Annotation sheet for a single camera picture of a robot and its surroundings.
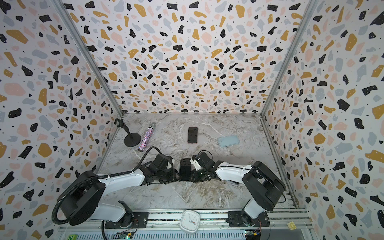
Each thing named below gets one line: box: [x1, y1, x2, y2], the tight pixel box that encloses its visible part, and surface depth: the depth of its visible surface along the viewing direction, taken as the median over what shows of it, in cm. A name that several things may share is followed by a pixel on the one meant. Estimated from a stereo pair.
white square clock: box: [180, 209, 201, 233], surface depth 73 cm
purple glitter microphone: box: [138, 122, 156, 152], surface depth 105 cm
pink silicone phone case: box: [187, 127, 198, 144], surface depth 111 cm
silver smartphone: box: [179, 158, 191, 183], surface depth 94 cm
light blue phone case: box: [217, 135, 240, 147], surface depth 109 cm
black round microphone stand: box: [114, 118, 142, 147], surface depth 105 cm
